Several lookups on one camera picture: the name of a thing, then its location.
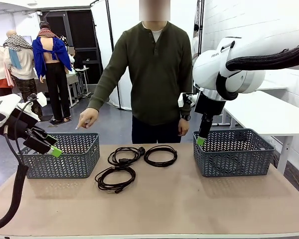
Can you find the black stand pole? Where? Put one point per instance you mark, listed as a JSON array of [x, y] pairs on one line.
[[202, 15], [111, 37]]

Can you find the black wristwatch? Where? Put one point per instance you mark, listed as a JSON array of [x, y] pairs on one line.
[[187, 117]]

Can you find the white partition panel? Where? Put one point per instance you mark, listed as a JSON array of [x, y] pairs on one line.
[[182, 15]]

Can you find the person's left hand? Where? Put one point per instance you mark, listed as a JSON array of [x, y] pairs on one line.
[[184, 127]]

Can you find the grey background desk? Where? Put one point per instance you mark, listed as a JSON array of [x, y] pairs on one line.
[[77, 74]]

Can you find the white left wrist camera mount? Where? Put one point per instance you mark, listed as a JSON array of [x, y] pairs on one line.
[[41, 98]]

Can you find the person's right forearm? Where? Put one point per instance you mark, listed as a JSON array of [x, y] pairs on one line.
[[102, 92]]

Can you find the person in green shirt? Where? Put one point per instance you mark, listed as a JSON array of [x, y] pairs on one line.
[[152, 74]]

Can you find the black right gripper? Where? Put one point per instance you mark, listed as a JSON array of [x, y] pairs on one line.
[[209, 105]]

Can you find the aluminium table frame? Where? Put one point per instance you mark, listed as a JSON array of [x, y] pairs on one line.
[[149, 237]]

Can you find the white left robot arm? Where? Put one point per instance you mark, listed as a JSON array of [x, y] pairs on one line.
[[2, 104]]

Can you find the right arm black braided sleeve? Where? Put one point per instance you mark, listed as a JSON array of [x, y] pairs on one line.
[[264, 58]]

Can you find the mannequin with blue shirt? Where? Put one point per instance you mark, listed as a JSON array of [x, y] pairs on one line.
[[43, 49]]

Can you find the mannequin with patterned scarf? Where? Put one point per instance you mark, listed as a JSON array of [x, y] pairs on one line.
[[17, 42]]

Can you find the white table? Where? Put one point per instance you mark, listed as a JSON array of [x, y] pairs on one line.
[[264, 112]]

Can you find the left arm black braided sleeve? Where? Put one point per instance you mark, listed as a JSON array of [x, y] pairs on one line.
[[17, 184]]

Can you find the arm black braided sleeve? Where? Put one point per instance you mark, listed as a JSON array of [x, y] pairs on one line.
[[264, 58], [17, 184]]

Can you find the black backdrop panel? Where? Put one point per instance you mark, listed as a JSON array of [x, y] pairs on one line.
[[84, 37]]

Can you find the grey plastic mesh basket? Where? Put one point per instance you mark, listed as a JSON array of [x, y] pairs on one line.
[[64, 164], [234, 161]]

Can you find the person's right hand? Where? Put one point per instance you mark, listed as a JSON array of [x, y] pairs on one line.
[[89, 117]]

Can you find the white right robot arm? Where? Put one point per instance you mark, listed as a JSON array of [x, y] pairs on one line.
[[251, 47]]

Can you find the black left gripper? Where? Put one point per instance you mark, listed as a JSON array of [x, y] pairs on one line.
[[20, 127]]

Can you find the person's left forearm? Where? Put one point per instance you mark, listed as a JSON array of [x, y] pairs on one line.
[[187, 109]]

